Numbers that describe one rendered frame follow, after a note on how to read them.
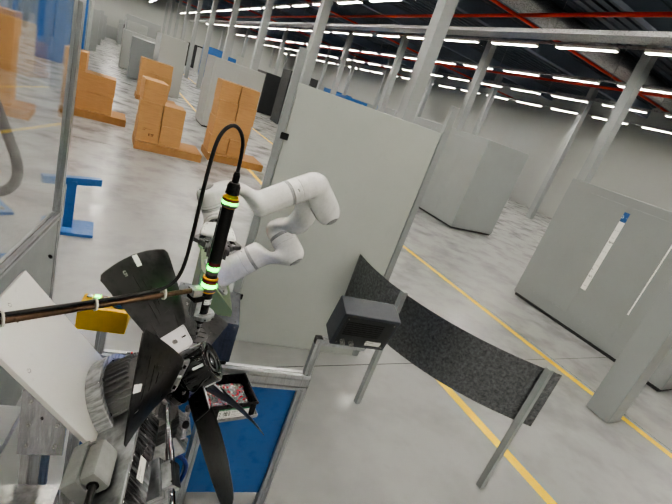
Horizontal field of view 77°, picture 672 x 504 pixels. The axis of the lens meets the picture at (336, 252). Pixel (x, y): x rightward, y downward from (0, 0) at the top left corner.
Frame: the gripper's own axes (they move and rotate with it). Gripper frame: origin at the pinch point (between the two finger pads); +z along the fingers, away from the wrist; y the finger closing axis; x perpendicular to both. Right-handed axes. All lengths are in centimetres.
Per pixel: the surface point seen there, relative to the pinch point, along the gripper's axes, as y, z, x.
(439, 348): -158, -89, -76
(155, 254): 15.3, -6.4, -7.6
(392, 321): -79, -29, -29
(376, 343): -78, -32, -43
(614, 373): -403, -137, -106
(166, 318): 8.9, 4.8, -20.5
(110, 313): 27, -31, -45
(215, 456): -9, 29, -44
